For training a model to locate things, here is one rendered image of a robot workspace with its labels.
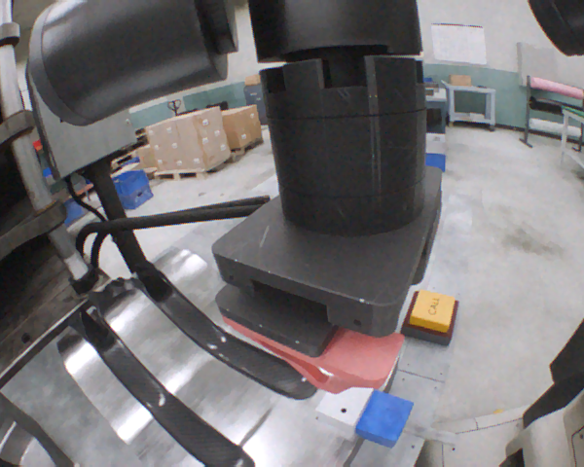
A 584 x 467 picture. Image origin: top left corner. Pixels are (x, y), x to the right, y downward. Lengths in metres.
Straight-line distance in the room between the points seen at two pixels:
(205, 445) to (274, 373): 0.11
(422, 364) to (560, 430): 0.25
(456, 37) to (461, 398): 6.18
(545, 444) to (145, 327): 0.55
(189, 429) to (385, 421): 0.20
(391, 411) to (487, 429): 0.75
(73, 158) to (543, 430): 1.15
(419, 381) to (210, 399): 0.26
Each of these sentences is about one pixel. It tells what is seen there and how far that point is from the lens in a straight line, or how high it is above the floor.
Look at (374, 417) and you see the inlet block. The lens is 0.26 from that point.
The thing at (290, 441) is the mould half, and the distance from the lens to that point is 0.28.
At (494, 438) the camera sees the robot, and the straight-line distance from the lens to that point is 1.00.
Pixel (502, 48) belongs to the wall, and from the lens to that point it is 6.66.
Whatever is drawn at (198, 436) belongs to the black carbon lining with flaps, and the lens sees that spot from 0.31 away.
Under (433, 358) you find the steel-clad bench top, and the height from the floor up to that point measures 0.80.
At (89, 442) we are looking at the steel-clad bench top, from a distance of 0.51.
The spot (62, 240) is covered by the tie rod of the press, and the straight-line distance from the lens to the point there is 0.79.
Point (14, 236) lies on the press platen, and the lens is 0.83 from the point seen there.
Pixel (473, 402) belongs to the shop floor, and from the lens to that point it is 1.34.
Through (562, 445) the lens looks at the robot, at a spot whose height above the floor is 0.80.
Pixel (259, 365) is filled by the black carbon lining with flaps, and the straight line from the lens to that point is 0.33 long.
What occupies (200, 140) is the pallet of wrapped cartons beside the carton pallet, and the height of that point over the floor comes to 0.55.
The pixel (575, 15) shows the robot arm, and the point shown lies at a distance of 0.26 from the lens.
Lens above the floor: 1.15
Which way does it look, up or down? 32 degrees down
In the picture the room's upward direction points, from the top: 10 degrees counter-clockwise
